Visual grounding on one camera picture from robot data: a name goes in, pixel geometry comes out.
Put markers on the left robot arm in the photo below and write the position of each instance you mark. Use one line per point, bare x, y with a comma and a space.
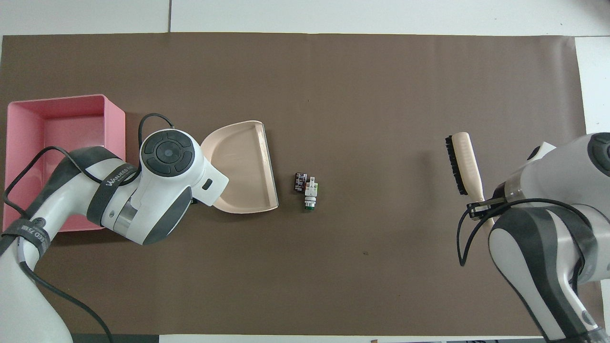
167, 190

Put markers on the beige plastic dustpan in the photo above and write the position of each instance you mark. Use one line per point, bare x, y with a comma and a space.
248, 166

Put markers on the beige brush with black bristles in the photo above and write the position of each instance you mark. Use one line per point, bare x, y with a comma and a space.
466, 155

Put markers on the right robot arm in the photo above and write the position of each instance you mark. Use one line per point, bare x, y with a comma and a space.
533, 247

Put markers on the white and green electronic component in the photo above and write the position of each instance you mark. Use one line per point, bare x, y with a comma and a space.
311, 190

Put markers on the pink plastic bin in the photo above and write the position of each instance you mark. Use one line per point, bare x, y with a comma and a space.
71, 124

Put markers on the small black circuit chip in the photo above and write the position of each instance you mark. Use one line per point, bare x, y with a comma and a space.
299, 183

